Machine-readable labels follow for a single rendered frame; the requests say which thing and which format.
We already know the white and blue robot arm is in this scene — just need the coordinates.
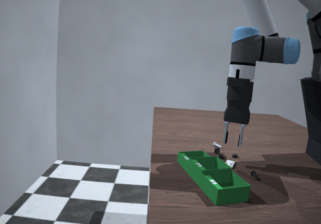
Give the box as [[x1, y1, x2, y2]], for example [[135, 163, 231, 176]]
[[230, 0, 321, 80]]

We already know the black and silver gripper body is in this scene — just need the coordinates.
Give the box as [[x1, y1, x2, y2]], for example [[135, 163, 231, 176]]
[[224, 64, 255, 125]]

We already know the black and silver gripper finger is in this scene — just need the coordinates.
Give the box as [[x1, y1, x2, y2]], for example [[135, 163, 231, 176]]
[[223, 122, 230, 144], [238, 124, 246, 147]]

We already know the green divided tray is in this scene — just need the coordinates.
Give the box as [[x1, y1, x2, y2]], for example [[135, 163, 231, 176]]
[[178, 151, 251, 206]]

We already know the white domino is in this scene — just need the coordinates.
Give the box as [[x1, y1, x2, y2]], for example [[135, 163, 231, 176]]
[[226, 160, 235, 168]]

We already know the black bolt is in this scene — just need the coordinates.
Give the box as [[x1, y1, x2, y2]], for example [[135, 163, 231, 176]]
[[250, 171, 259, 180]]

